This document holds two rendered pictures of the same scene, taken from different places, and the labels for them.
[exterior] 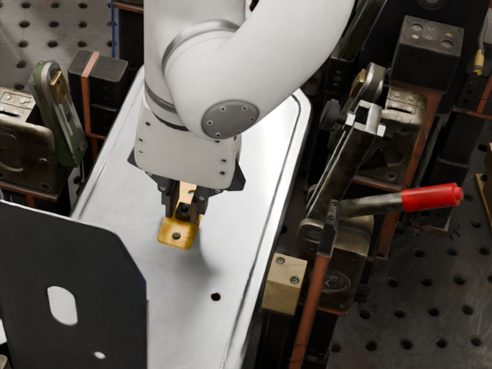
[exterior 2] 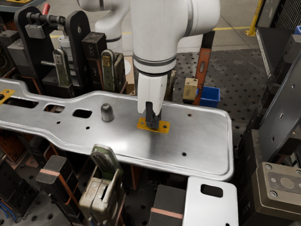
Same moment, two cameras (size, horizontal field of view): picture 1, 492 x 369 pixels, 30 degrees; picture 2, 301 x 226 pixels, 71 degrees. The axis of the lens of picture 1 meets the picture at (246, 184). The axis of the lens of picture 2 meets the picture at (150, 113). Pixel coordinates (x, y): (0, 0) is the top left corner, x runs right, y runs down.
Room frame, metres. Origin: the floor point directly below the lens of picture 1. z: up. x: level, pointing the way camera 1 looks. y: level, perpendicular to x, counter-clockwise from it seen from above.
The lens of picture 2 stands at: (0.57, 0.43, 1.41)
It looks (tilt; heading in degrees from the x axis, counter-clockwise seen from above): 45 degrees down; 275
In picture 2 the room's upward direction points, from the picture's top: straight up
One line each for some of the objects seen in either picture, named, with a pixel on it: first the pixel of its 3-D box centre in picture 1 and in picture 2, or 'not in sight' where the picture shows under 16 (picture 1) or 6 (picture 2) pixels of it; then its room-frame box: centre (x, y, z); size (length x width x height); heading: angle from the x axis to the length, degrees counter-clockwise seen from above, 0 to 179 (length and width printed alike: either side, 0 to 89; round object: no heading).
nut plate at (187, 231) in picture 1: (184, 212); (153, 123); (0.59, 0.06, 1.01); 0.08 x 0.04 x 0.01; 172
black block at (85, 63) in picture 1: (101, 143); (70, 197); (0.81, 0.20, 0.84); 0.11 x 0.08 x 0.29; 82
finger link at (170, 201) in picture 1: (161, 185); (151, 121); (0.59, 0.09, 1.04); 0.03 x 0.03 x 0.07; 82
